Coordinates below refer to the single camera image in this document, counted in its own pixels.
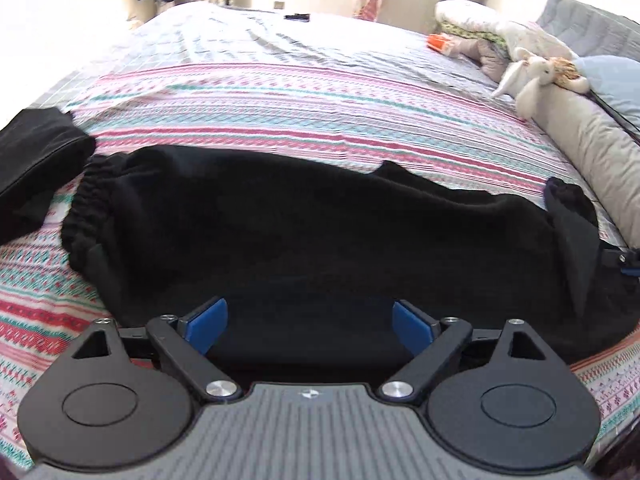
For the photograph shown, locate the white plush rabbit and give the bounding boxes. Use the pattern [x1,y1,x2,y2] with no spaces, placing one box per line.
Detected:
[490,47,591,121]

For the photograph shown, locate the black pants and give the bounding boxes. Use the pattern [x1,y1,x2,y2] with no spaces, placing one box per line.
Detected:
[60,145,640,366]

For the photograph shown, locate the striped patterned blanket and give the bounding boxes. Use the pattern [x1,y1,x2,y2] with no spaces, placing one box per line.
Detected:
[0,62,640,471]

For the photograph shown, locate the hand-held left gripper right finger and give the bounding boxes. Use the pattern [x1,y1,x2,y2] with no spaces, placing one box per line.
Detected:
[377,300,548,403]

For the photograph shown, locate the light blue checked pillow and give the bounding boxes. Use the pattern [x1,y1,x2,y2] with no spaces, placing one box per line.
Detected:
[572,55,640,126]

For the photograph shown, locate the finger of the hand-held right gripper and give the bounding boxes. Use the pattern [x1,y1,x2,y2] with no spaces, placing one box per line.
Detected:
[600,247,640,279]

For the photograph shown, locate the grey quilted pillow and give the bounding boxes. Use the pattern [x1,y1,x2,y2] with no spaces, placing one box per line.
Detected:
[535,0,640,61]

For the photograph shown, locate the folded floral quilt pile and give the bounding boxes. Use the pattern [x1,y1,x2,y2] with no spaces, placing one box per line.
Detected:
[435,0,576,81]

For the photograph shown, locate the beige long bolster pillow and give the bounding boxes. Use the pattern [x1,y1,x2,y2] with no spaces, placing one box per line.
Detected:
[535,82,640,251]

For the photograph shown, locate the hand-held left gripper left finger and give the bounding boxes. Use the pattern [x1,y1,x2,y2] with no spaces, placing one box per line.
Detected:
[72,296,241,403]

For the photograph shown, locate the orange toy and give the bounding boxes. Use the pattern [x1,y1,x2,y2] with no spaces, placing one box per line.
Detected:
[427,34,461,55]

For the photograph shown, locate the folded black garment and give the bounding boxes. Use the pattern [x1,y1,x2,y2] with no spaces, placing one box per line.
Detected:
[0,107,97,246]

